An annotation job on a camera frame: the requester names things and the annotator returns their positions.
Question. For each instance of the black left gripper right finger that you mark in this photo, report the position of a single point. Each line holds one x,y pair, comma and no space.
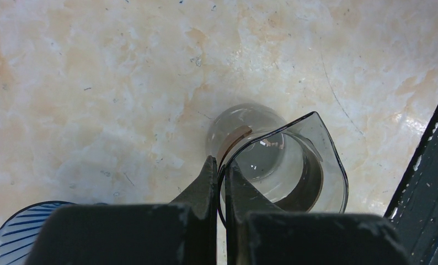
259,232

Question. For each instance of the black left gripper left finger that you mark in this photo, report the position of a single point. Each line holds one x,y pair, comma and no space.
183,231

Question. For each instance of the clear glass carafe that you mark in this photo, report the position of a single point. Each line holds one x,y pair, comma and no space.
295,165

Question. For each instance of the blue glass dripper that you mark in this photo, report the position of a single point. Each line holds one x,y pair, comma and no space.
19,232

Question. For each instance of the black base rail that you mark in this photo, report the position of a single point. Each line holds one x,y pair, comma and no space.
413,210

